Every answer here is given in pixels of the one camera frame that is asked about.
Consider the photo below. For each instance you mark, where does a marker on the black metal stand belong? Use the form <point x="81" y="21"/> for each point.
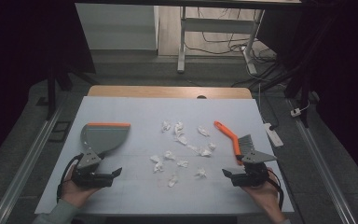
<point x="52" y="90"/>

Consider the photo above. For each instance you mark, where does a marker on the grey dustpan with orange edge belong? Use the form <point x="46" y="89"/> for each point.
<point x="107" y="138"/>

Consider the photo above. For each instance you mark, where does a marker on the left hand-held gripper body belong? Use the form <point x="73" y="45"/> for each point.
<point x="88" y="160"/>

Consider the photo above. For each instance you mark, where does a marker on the person's right hand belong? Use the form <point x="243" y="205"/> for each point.
<point x="264" y="194"/>

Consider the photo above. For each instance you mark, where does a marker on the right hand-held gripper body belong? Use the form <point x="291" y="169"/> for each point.
<point x="254" y="157"/>

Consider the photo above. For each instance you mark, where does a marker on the orange brush with grey bristles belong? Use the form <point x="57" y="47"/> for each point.
<point x="234" y="140"/>

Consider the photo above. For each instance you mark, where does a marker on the aluminium floor rail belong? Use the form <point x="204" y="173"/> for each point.
<point x="323" y="161"/>
<point x="28" y="161"/>

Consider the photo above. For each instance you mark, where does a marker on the person's left hand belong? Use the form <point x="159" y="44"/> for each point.
<point x="74" y="193"/>

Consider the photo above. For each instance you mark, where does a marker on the white power strip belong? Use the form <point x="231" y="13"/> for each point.
<point x="273" y="135"/>

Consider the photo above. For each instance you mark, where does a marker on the white paper scraps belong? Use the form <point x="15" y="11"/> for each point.
<point x="180" y="138"/>

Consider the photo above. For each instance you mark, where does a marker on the white cabinet panel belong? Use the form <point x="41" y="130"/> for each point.
<point x="118" y="28"/>

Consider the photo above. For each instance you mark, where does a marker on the black rectangular floor frame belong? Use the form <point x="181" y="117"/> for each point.
<point x="60" y="131"/>

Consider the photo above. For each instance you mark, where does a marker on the wooden table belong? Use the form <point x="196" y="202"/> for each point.
<point x="167" y="92"/>

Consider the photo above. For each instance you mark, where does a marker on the small white adapter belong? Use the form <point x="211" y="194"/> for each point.
<point x="295" y="112"/>

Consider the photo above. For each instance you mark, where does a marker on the black curtain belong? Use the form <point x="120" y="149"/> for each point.
<point x="28" y="46"/>
<point x="338" y="62"/>

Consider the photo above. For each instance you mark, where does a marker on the white metal desk frame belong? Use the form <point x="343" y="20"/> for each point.
<point x="217" y="25"/>

